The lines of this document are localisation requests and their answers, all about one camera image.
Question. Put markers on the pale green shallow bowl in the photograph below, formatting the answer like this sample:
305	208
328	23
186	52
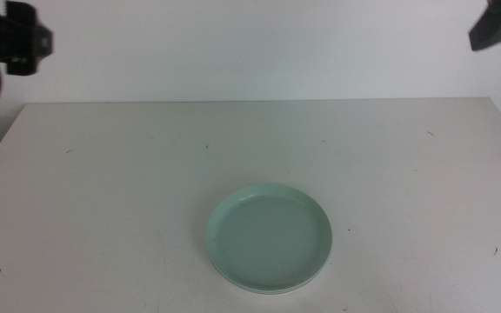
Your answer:
270	239

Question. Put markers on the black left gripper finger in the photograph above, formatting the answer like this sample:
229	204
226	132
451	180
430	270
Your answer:
21	66
21	8

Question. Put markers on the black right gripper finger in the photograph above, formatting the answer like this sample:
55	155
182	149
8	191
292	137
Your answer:
489	32

